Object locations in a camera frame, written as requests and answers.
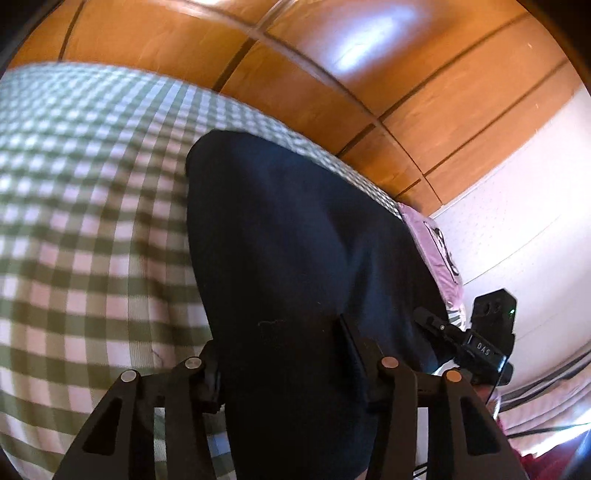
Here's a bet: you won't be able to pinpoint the pink printed cloth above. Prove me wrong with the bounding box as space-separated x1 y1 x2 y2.
398 202 466 319

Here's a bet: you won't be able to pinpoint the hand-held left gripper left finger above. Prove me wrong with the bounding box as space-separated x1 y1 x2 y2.
53 340 228 480

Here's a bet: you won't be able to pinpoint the black pants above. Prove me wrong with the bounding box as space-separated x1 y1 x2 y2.
186 130 455 480

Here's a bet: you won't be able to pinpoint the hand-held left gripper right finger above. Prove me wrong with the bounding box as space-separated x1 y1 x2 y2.
339 315 528 480

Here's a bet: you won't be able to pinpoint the green checked bed sheet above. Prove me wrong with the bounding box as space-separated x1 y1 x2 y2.
0 62 403 480

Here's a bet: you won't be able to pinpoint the wooden wardrobe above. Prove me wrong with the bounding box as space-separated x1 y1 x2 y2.
9 0 583 217

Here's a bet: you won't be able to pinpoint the red cloth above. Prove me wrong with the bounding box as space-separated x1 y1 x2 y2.
517 438 586 480

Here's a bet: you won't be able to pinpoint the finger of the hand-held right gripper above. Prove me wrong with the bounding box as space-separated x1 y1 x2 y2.
413 306 465 344

